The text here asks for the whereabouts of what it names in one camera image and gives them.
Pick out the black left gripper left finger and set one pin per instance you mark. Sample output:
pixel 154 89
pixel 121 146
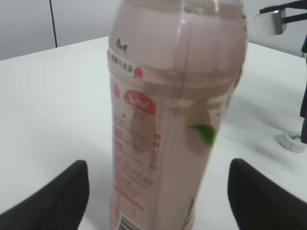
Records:
pixel 59 205

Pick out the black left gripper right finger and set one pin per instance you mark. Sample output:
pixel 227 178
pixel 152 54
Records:
pixel 257 203

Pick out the white bottle cap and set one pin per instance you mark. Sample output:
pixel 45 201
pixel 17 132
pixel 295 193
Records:
pixel 291 141

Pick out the pink oolong tea bottle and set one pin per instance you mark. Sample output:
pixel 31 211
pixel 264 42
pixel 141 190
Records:
pixel 174 65

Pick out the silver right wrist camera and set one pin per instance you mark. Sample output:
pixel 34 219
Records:
pixel 271 23

